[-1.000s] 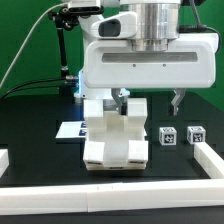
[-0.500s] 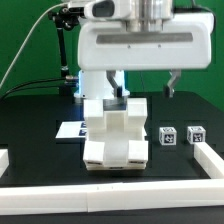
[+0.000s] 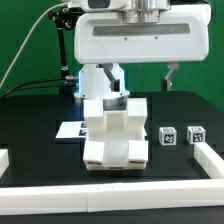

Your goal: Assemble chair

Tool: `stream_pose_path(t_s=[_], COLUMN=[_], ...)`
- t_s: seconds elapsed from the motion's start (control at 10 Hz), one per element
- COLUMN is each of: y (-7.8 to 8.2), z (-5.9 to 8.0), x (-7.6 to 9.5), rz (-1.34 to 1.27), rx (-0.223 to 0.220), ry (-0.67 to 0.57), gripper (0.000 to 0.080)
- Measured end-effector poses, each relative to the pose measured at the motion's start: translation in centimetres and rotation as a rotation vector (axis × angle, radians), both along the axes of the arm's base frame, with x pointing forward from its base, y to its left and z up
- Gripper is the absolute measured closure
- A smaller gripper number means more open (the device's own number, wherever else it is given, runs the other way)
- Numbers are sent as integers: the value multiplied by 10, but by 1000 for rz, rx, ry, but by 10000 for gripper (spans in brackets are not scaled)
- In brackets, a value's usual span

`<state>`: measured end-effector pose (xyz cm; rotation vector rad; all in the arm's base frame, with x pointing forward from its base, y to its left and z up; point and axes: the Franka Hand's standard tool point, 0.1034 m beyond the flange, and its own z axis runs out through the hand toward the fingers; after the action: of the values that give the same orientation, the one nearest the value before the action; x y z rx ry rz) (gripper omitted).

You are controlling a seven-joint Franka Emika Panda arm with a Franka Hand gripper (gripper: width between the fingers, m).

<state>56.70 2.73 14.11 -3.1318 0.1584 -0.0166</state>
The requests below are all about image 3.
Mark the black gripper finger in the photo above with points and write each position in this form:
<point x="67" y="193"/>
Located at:
<point x="115" y="83"/>
<point x="166" y="83"/>

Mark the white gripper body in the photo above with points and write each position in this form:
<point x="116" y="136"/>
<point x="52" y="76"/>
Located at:
<point x="181" y="34"/>

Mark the white chair backrest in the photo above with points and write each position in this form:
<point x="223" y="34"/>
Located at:
<point x="115" y="139"/>

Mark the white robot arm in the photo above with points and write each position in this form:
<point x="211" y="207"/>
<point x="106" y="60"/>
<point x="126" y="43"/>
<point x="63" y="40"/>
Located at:
<point x="93" y="82"/>

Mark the white marker base sheet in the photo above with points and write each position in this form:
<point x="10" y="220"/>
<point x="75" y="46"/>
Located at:
<point x="74" y="129"/>

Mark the white block far left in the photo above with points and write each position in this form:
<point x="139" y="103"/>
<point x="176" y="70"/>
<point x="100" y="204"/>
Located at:
<point x="4" y="161"/>

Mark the overhead camera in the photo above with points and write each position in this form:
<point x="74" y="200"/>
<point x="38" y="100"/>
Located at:
<point x="75" y="4"/>

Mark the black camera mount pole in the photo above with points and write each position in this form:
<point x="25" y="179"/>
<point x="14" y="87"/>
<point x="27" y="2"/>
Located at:
<point x="65" y="20"/>

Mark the white boundary frame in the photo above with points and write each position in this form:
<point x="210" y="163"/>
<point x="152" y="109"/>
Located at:
<point x="122" y="196"/>

